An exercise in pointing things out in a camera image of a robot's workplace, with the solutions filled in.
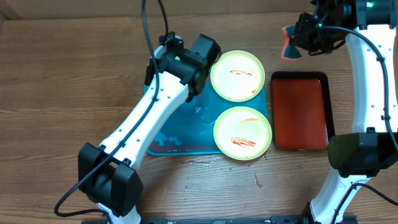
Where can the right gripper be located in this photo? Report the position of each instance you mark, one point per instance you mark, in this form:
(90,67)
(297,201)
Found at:
(300,39)

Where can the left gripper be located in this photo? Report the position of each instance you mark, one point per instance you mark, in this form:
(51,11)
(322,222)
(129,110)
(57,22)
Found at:
(149,70)

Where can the dark teal sponge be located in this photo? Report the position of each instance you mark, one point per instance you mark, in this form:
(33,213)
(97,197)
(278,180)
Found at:
(289,52)

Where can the yellow-green plate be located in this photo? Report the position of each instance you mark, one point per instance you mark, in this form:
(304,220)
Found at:
(237,76)
(242,133)

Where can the light blue plate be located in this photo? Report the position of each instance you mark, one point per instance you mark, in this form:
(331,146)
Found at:
(168,43)

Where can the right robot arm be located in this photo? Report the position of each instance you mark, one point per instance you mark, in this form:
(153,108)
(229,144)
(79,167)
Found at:
(368,30)

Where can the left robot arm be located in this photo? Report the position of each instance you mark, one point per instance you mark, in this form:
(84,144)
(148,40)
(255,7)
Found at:
(108,173)

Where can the teal plastic tray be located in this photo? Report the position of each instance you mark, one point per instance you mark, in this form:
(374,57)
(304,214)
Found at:
(189,129)

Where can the black tray with red water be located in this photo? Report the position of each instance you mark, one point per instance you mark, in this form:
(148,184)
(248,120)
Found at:
(302,114)

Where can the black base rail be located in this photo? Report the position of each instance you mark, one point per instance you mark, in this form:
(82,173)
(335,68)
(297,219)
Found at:
(276,219)

